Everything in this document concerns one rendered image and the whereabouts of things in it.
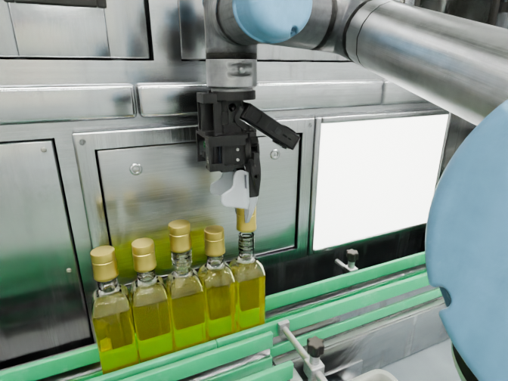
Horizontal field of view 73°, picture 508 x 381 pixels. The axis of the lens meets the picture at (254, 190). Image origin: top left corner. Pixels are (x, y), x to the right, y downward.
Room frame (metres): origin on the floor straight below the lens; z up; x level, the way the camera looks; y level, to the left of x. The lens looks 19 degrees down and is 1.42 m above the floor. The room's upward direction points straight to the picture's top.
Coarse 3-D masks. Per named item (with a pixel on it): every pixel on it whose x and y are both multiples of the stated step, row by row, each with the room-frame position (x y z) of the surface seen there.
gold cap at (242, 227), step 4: (240, 212) 0.53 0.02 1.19; (240, 216) 0.54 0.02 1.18; (252, 216) 0.54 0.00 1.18; (240, 220) 0.54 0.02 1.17; (244, 220) 0.53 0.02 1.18; (252, 220) 0.54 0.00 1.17; (240, 224) 0.54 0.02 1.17; (244, 224) 0.53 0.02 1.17; (248, 224) 0.53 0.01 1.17; (252, 224) 0.54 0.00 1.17; (240, 228) 0.54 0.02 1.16; (244, 228) 0.53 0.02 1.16; (248, 228) 0.53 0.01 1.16; (252, 228) 0.54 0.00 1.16; (244, 232) 0.53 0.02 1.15; (248, 232) 0.53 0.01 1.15
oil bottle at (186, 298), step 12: (168, 276) 0.50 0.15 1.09; (192, 276) 0.49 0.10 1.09; (168, 288) 0.49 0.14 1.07; (180, 288) 0.47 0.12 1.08; (192, 288) 0.48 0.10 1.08; (180, 300) 0.47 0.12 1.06; (192, 300) 0.48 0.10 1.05; (180, 312) 0.47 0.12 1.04; (192, 312) 0.48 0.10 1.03; (204, 312) 0.49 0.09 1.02; (180, 324) 0.47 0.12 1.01; (192, 324) 0.48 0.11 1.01; (204, 324) 0.49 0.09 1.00; (180, 336) 0.47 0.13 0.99; (192, 336) 0.48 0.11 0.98; (204, 336) 0.49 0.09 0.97; (180, 348) 0.47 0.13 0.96
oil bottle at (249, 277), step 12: (240, 264) 0.53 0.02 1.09; (252, 264) 0.53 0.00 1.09; (240, 276) 0.52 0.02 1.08; (252, 276) 0.52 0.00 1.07; (264, 276) 0.53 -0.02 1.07; (240, 288) 0.51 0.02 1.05; (252, 288) 0.52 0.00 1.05; (264, 288) 0.53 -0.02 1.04; (240, 300) 0.51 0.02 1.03; (252, 300) 0.52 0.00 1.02; (264, 300) 0.53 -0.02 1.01; (240, 312) 0.51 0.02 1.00; (252, 312) 0.52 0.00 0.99; (264, 312) 0.53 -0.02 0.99; (240, 324) 0.51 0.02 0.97; (252, 324) 0.52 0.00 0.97
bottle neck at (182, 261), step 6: (174, 252) 0.49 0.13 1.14; (186, 252) 0.49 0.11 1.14; (174, 258) 0.49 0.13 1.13; (180, 258) 0.49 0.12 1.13; (186, 258) 0.49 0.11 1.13; (174, 264) 0.49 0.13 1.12; (180, 264) 0.49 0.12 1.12; (186, 264) 0.49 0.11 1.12; (174, 270) 0.50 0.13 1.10; (180, 270) 0.49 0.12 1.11; (186, 270) 0.49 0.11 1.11; (180, 276) 0.49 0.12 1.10; (186, 276) 0.49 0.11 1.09
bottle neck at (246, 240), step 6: (240, 234) 0.55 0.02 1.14; (246, 234) 0.56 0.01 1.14; (252, 234) 0.55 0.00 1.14; (240, 240) 0.54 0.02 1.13; (246, 240) 0.54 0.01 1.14; (252, 240) 0.54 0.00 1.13; (240, 246) 0.54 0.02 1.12; (246, 246) 0.53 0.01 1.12; (252, 246) 0.54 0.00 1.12; (240, 252) 0.54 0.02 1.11; (246, 252) 0.53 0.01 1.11; (252, 252) 0.54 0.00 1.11; (240, 258) 0.54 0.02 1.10; (246, 258) 0.53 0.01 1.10; (252, 258) 0.54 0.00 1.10
